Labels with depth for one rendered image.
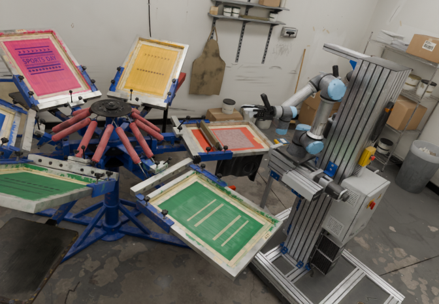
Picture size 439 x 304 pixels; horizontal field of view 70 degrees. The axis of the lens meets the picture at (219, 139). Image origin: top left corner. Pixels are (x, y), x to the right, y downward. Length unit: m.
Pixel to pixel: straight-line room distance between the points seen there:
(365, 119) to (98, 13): 3.31
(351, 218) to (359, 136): 0.60
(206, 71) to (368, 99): 3.04
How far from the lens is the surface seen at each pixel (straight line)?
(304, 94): 2.16
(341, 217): 2.52
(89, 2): 4.32
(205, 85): 4.90
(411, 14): 5.94
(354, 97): 2.27
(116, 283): 2.94
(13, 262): 1.97
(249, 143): 3.00
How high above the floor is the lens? 2.42
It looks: 30 degrees down
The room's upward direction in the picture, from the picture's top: 11 degrees clockwise
